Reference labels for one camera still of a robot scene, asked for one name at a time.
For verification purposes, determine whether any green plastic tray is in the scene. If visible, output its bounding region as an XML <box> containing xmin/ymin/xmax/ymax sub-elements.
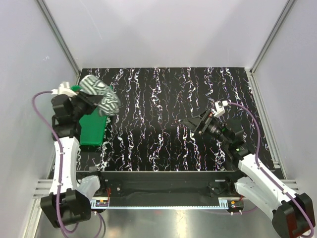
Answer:
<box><xmin>72</xmin><ymin>94</ymin><xmax>107</xmax><ymax>146</ymax></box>

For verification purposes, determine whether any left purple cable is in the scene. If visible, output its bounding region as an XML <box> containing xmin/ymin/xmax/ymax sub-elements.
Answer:
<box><xmin>32</xmin><ymin>91</ymin><xmax>107</xmax><ymax>236</ymax></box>

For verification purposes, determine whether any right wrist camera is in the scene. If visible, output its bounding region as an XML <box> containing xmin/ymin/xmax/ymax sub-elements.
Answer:
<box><xmin>213</xmin><ymin>101</ymin><xmax>228</xmax><ymax>118</ymax></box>

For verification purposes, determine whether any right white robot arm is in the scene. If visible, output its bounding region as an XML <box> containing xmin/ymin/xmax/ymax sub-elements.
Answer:
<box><xmin>179</xmin><ymin>111</ymin><xmax>316</xmax><ymax>238</ymax></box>

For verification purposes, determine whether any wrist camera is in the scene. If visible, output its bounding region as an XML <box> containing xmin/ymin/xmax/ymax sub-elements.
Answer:
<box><xmin>213</xmin><ymin>101</ymin><xmax>228</xmax><ymax>118</ymax></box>
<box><xmin>52</xmin><ymin>81</ymin><xmax>77</xmax><ymax>97</ymax></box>

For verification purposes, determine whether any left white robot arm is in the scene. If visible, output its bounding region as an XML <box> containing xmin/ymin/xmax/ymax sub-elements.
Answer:
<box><xmin>40</xmin><ymin>92</ymin><xmax>107</xmax><ymax>233</ymax></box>

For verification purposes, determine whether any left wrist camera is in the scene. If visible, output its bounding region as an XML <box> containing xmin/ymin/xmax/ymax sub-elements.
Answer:
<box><xmin>52</xmin><ymin>81</ymin><xmax>77</xmax><ymax>97</ymax></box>

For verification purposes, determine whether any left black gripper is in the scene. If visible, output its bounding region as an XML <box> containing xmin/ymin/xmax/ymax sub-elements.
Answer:
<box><xmin>70</xmin><ymin>90</ymin><xmax>103</xmax><ymax>120</ymax></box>

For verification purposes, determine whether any right aluminium frame post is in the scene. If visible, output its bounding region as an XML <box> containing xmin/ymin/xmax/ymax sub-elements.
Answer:
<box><xmin>249</xmin><ymin>0</ymin><xmax>298</xmax><ymax>75</ymax></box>

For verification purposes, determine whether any purple cable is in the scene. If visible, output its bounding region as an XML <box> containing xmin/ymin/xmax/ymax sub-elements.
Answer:
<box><xmin>32</xmin><ymin>91</ymin><xmax>107</xmax><ymax>236</ymax></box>
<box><xmin>227</xmin><ymin>101</ymin><xmax>314</xmax><ymax>238</ymax></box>

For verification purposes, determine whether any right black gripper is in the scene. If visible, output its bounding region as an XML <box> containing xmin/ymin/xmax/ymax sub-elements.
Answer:
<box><xmin>180</xmin><ymin>110</ymin><xmax>231</xmax><ymax>147</ymax></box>

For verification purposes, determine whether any white slotted cable duct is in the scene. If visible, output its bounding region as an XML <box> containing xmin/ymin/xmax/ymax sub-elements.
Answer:
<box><xmin>91</xmin><ymin>197</ymin><xmax>228</xmax><ymax>210</ymax></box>

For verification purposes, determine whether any striped green white towel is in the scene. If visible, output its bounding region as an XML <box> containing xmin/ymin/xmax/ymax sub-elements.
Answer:
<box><xmin>79</xmin><ymin>75</ymin><xmax>121</xmax><ymax>117</ymax></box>

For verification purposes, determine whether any left aluminium frame post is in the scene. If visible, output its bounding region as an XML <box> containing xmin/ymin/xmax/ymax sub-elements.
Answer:
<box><xmin>35</xmin><ymin>0</ymin><xmax>81</xmax><ymax>77</ymax></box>

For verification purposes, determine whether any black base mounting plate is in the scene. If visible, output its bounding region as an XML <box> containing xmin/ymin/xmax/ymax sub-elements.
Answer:
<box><xmin>78</xmin><ymin>171</ymin><xmax>255</xmax><ymax>208</ymax></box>

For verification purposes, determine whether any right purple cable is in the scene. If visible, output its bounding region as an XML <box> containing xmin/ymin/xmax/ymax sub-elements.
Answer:
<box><xmin>227</xmin><ymin>101</ymin><xmax>314</xmax><ymax>238</ymax></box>

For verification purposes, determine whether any aluminium frame post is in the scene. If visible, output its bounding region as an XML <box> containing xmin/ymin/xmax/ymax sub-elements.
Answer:
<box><xmin>249</xmin><ymin>0</ymin><xmax>298</xmax><ymax>75</ymax></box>
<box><xmin>35</xmin><ymin>0</ymin><xmax>81</xmax><ymax>77</ymax></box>

